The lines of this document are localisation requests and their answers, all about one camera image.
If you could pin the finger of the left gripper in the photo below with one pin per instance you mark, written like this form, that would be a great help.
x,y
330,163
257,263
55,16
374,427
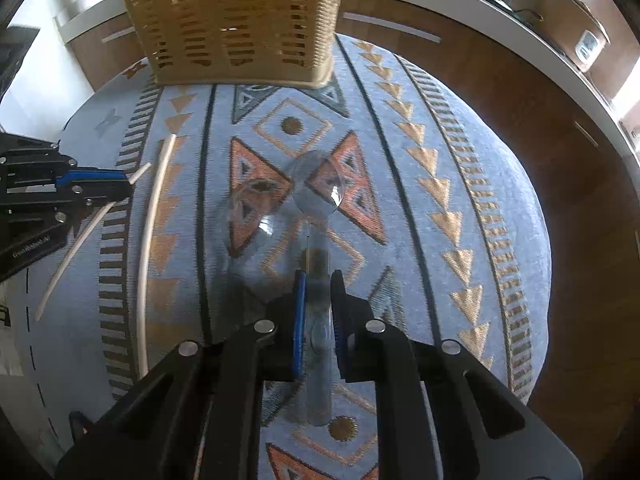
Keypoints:
x,y
99,193
91,175

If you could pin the clear plastic spoon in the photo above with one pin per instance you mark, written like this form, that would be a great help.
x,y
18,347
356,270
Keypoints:
x,y
318,192
251,218

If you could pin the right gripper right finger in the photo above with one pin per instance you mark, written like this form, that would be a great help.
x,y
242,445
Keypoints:
x,y
441,414

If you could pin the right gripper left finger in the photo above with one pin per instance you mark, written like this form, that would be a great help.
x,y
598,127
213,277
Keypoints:
x,y
197,413

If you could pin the patterned blue table mat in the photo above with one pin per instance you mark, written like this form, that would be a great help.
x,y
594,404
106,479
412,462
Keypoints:
x,y
383,174

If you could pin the yellow plastic utensil basket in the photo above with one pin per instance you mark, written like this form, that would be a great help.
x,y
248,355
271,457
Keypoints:
x,y
281,42

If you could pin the beige rice cooker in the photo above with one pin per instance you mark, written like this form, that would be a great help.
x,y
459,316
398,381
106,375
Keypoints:
x,y
571,26

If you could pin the lone wooden chopstick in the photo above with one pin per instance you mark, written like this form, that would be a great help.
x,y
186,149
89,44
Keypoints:
x,y
85,239

